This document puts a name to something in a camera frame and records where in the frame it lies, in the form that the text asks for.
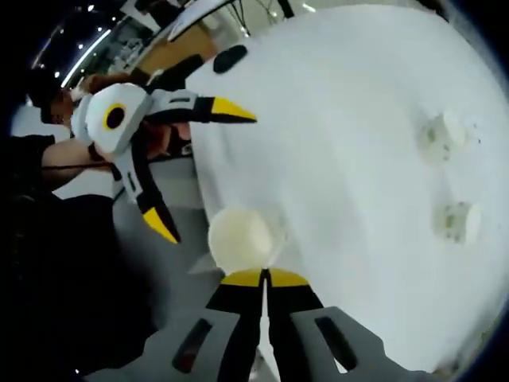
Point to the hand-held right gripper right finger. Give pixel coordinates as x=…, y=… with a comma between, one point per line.
x=318, y=350

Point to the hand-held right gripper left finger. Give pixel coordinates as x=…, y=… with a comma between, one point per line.
x=207, y=350

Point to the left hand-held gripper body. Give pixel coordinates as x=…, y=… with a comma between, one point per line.
x=119, y=107

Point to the floral paper cup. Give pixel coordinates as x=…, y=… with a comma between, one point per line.
x=437, y=139
x=453, y=221
x=240, y=238

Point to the person's left hand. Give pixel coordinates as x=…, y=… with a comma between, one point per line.
x=167, y=139

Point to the small black object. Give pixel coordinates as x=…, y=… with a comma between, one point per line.
x=230, y=59

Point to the person's head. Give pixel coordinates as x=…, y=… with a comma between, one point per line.
x=43, y=91

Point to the person's black clothing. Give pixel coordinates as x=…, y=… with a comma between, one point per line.
x=71, y=258

